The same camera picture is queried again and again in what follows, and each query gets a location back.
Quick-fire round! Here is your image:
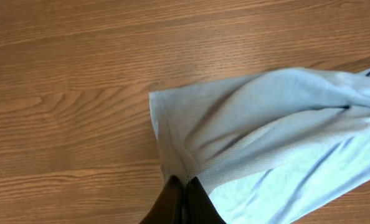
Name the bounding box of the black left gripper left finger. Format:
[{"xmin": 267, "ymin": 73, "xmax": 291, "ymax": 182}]
[{"xmin": 140, "ymin": 175, "xmax": 184, "ymax": 224}]

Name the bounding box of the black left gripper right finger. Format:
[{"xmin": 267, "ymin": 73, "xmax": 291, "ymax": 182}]
[{"xmin": 186, "ymin": 177, "xmax": 225, "ymax": 224}]

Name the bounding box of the light blue t-shirt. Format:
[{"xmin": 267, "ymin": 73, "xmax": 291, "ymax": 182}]
[{"xmin": 149, "ymin": 67, "xmax": 370, "ymax": 223}]

